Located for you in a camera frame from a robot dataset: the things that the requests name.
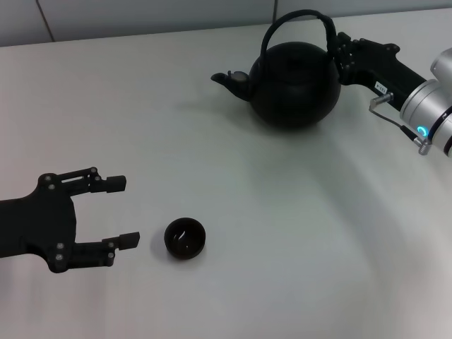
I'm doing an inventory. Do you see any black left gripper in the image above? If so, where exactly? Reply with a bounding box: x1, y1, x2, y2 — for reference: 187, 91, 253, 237
0, 166, 141, 275

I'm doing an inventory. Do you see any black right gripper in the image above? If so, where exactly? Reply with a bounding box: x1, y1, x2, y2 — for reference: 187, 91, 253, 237
337, 31, 429, 112

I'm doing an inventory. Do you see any black round teapot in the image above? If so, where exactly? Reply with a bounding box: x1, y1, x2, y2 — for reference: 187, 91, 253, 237
210, 9, 343, 132

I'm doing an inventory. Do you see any small black teacup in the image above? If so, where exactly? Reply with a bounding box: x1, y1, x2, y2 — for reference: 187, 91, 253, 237
164, 218, 207, 261

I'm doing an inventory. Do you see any right gripper cable with plug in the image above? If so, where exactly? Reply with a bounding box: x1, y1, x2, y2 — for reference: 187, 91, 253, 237
369, 92, 434, 156

